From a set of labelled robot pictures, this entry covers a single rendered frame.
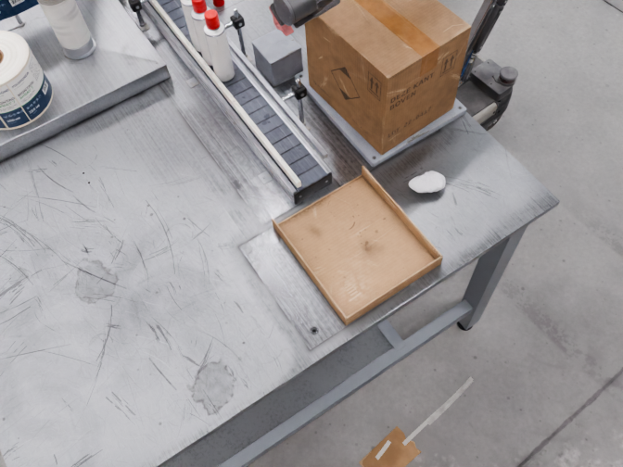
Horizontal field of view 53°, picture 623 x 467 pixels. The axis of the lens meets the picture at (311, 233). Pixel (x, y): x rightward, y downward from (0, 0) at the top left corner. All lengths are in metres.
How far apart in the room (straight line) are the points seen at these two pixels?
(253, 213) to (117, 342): 0.42
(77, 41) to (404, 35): 0.88
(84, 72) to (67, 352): 0.77
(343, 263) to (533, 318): 1.09
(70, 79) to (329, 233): 0.83
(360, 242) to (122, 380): 0.60
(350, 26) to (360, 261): 0.52
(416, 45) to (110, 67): 0.84
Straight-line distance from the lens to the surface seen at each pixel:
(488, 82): 2.53
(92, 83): 1.79
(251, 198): 1.51
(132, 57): 1.82
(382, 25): 1.45
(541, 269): 2.44
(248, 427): 1.93
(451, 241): 1.46
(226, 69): 1.66
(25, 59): 1.71
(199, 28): 1.65
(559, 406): 2.27
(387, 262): 1.41
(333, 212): 1.47
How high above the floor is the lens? 2.09
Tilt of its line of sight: 60 degrees down
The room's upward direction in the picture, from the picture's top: 6 degrees counter-clockwise
